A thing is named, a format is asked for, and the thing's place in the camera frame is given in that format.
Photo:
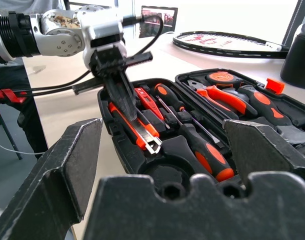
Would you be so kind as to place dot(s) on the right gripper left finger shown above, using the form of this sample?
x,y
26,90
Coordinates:
x,y
55,180

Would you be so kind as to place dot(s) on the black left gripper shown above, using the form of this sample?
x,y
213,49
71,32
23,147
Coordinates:
x,y
108,62

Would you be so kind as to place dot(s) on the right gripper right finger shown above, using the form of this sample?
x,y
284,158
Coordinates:
x,y
260,150

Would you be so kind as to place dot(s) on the orange voltage tester pen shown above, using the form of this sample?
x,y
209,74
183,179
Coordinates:
x,y
148,101

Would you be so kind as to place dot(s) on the orange black utility knife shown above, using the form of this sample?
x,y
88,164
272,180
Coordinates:
x,y
142,135

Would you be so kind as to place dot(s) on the long orange black screwdriver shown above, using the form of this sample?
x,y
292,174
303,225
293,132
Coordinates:
x,y
167,93

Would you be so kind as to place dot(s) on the short orange black screwdriver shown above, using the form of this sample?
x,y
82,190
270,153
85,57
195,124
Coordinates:
x,y
207,152

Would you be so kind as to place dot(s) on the black tool case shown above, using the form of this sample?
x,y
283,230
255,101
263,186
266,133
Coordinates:
x,y
132,155

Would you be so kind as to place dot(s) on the claw hammer with orange grip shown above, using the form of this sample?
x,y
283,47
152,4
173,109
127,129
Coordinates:
x,y
265,102

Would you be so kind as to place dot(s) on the orange black tape measure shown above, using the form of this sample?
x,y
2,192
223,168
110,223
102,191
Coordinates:
x,y
221,77

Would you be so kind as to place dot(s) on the open laptop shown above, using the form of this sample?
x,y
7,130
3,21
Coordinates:
x,y
167,20

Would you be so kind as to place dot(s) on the black padded bag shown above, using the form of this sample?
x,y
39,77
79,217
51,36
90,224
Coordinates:
x,y
298,62

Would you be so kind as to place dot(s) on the red and black stand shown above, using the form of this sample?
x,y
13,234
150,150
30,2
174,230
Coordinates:
x,y
7,96

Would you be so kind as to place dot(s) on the black tennis racket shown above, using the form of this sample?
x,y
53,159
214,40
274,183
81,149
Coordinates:
x,y
217,48

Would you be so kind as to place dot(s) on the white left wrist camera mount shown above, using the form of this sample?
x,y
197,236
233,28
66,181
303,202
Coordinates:
x,y
105,27

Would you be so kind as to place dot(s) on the dark window frame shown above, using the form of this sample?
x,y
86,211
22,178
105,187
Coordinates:
x,y
293,22

